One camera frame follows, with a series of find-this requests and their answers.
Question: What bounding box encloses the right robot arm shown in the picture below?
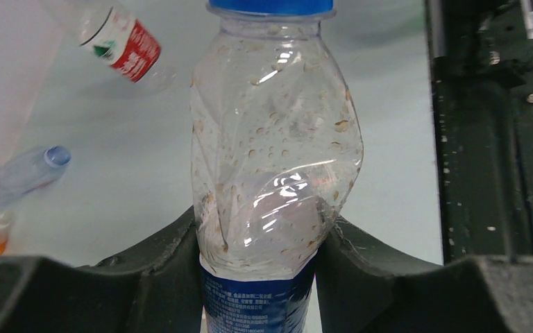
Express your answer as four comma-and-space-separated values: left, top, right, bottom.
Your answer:
425, 1, 533, 263

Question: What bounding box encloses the clear bluish water bottle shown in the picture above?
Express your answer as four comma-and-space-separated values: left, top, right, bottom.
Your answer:
0, 146, 71, 208

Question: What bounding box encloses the Pepsi bottle blue label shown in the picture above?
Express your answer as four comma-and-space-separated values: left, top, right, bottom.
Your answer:
190, 8, 364, 332

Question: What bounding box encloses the blue bottle cap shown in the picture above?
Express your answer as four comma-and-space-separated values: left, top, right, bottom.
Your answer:
208, 0, 334, 16

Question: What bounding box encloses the Nongfu Spring red label bottle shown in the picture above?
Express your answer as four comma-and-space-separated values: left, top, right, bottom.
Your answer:
40, 1, 176, 92

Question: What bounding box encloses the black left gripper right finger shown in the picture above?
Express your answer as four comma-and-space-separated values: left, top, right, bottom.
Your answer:
316, 218, 533, 332

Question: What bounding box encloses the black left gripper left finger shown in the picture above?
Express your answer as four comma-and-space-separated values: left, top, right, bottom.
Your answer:
0, 210, 203, 332

